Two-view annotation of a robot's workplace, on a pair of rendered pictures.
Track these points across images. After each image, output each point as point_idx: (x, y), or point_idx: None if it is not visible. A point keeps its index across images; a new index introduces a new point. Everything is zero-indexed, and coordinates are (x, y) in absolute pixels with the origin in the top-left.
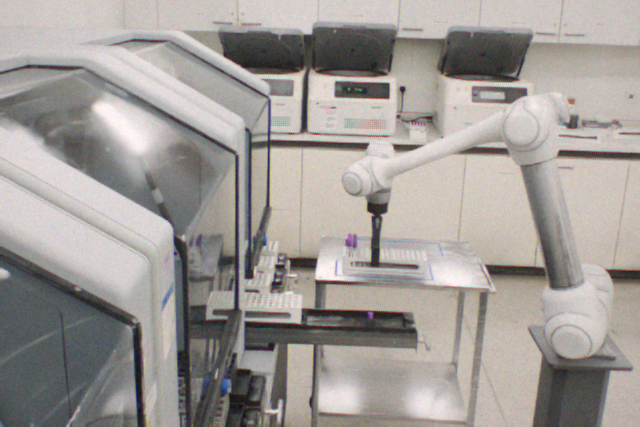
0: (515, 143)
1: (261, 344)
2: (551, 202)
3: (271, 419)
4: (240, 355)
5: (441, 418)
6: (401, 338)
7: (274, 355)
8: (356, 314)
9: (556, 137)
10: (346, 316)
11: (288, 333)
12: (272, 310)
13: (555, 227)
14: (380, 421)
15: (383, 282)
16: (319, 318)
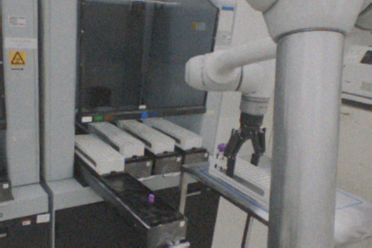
0: None
1: (83, 179)
2: (286, 107)
3: (62, 234)
4: (49, 172)
5: None
6: (139, 225)
7: (80, 190)
8: (149, 193)
9: None
10: (140, 191)
11: (90, 177)
12: (90, 155)
13: (281, 152)
14: None
15: (221, 191)
16: (123, 182)
